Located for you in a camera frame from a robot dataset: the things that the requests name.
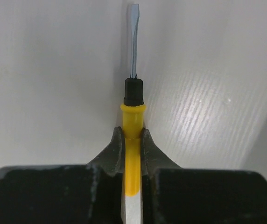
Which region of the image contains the yellow handled screwdriver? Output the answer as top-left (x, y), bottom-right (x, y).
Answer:
top-left (120, 4), bottom-right (146, 196)

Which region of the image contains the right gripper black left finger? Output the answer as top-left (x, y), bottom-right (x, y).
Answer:
top-left (0, 127), bottom-right (125, 224)

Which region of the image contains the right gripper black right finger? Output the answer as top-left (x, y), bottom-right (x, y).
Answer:
top-left (141, 129), bottom-right (267, 224)

